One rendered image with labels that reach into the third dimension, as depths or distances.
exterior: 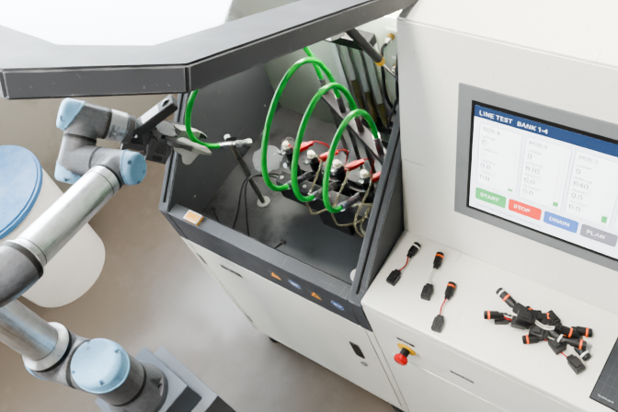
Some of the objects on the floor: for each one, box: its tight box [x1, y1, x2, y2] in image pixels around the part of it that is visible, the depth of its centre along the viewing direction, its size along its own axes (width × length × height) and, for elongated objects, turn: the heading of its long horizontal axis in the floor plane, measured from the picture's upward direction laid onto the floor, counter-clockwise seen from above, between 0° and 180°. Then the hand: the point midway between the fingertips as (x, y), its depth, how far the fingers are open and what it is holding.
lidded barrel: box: [0, 145, 105, 307], centre depth 291 cm, size 51×51×62 cm
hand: (205, 142), depth 169 cm, fingers open, 7 cm apart
